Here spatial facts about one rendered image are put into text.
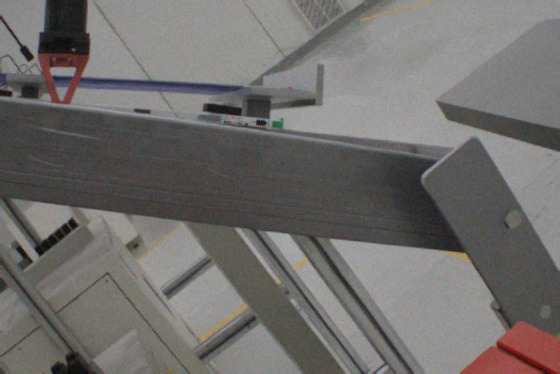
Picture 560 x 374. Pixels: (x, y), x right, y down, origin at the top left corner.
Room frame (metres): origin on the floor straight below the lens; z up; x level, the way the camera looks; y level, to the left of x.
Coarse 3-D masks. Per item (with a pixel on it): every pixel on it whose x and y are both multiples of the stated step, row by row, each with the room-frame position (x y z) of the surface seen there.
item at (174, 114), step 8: (72, 104) 1.14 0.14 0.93; (80, 104) 1.14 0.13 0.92; (88, 104) 1.14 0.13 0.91; (96, 104) 1.14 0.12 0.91; (104, 104) 1.14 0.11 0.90; (128, 112) 1.14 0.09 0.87; (136, 112) 1.15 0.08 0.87; (144, 112) 1.15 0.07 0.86; (152, 112) 1.15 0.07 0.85; (160, 112) 1.15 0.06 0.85; (168, 112) 1.15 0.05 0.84; (176, 112) 1.15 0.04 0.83; (184, 112) 1.15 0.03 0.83; (192, 112) 1.15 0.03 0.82; (192, 120) 1.15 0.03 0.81; (200, 120) 1.15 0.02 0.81; (208, 120) 1.15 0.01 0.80; (216, 120) 1.16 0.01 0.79; (272, 120) 1.16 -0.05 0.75; (272, 128) 1.16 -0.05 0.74; (280, 128) 1.16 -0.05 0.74
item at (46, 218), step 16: (0, 64) 5.87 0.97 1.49; (16, 64) 5.91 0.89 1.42; (32, 64) 5.88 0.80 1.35; (16, 96) 5.75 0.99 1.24; (0, 208) 5.42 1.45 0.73; (32, 208) 5.43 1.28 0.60; (48, 208) 5.44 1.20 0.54; (64, 208) 5.45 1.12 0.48; (80, 208) 5.47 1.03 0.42; (32, 224) 5.42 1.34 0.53; (48, 224) 5.44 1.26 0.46; (112, 224) 5.48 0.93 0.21; (128, 224) 5.49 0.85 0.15; (16, 240) 5.46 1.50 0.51; (128, 240) 5.48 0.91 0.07; (32, 256) 5.41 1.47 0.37
